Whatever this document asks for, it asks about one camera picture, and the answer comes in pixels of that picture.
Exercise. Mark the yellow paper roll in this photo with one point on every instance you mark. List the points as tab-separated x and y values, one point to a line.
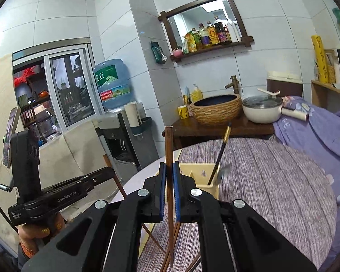
321	60

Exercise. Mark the black gold-tipped chopstick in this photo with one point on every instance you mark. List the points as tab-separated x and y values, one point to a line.
222	148

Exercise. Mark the purple floral cloth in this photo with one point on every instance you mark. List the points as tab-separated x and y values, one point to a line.
318	137

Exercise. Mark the window with metal frame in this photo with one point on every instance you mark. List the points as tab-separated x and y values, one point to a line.
56	87

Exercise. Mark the bronze faucet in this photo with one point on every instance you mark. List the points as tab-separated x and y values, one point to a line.
234	84

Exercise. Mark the blue water jug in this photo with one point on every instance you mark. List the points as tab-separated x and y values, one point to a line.
113	85

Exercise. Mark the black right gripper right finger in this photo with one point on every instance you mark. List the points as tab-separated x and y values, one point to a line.
233	236

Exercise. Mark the wooden framed mirror shelf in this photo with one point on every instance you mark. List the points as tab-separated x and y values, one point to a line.
202	26

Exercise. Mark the woven basin sink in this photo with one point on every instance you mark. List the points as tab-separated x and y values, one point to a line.
216	110

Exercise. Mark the yellow mug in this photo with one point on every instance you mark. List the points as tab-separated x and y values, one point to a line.
183	112

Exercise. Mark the left hand orange glove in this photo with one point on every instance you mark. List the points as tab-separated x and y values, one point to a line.
29	233

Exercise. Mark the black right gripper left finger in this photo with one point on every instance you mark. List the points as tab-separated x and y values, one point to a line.
106	237

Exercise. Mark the cream plastic utensil holder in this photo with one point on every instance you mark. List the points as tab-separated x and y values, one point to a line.
201	172

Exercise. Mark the dark wooden sink table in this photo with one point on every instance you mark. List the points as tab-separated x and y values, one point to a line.
188	132

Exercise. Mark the yellow soap bottle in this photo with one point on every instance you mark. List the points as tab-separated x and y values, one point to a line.
196	94

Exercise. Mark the purple striped tablecloth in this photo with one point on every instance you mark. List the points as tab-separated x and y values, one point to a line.
282	184

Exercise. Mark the green hanging packet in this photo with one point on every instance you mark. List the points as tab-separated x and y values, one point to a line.
158	53

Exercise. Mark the white water dispenser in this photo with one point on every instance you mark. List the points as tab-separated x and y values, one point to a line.
128	149

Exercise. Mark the small shiny metal spoon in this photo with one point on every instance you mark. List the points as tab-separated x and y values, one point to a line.
223	173

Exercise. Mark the white cooking pot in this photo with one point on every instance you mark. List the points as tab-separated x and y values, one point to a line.
267	109

